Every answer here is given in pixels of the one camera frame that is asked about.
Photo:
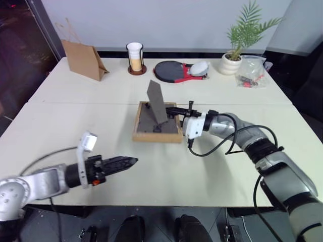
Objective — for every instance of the dark rounded shape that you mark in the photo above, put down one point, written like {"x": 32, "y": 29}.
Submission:
{"x": 191, "y": 229}

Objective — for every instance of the black table clamp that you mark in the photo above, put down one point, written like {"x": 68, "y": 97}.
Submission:
{"x": 229, "y": 233}
{"x": 88, "y": 234}

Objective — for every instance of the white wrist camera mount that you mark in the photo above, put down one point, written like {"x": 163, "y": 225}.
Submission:
{"x": 88, "y": 141}
{"x": 194, "y": 127}

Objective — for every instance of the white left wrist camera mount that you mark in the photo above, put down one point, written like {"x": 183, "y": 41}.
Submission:
{"x": 88, "y": 141}

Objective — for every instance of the white rounded plastic object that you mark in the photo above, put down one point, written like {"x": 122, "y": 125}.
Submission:
{"x": 200, "y": 68}

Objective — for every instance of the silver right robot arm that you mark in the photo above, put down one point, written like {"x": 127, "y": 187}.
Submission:
{"x": 297, "y": 181}

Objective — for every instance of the cup stack in black holder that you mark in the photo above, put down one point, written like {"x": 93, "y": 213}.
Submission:
{"x": 137, "y": 71}

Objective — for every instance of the green plant in white pot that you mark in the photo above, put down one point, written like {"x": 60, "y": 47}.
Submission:
{"x": 230, "y": 65}

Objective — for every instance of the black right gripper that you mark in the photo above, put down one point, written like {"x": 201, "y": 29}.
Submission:
{"x": 191, "y": 113}

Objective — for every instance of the white paper cup stack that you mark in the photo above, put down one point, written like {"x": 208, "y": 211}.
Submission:
{"x": 134, "y": 54}

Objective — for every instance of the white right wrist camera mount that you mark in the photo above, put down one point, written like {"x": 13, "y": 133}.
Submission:
{"x": 194, "y": 127}

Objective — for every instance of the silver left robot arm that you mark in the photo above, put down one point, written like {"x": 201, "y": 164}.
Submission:
{"x": 38, "y": 181}

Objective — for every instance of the brown paper bag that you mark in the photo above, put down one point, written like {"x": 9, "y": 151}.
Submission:
{"x": 84, "y": 60}

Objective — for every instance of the clear plastic bag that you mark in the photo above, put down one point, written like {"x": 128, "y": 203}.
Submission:
{"x": 251, "y": 73}

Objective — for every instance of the black round paddle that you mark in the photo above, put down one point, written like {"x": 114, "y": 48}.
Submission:
{"x": 167, "y": 71}

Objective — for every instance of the wooden picture frame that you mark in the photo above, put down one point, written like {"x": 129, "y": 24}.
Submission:
{"x": 156, "y": 138}

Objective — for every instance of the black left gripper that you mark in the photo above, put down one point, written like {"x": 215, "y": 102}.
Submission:
{"x": 97, "y": 171}

